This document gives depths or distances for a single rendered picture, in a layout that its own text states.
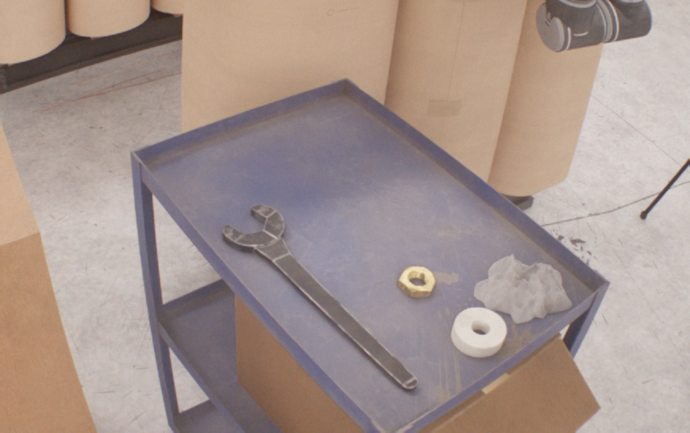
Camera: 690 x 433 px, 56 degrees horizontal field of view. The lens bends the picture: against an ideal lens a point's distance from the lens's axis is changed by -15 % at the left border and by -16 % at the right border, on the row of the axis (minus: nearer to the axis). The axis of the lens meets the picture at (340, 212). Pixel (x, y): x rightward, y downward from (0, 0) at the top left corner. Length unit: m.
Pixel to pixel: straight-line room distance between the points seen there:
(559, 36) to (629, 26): 0.19
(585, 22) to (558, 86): 0.73
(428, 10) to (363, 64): 0.23
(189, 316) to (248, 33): 0.56
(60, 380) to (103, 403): 0.69
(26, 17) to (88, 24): 0.33
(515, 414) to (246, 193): 0.52
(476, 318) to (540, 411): 0.18
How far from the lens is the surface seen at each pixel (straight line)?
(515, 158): 2.29
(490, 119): 2.00
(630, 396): 2.22
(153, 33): 3.45
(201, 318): 1.46
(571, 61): 2.17
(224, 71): 1.58
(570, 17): 1.46
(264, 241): 1.04
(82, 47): 3.34
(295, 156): 1.23
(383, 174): 1.21
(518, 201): 2.64
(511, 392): 1.03
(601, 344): 2.31
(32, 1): 2.98
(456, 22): 1.75
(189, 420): 1.76
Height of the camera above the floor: 1.59
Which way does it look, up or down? 40 degrees down
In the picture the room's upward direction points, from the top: 7 degrees clockwise
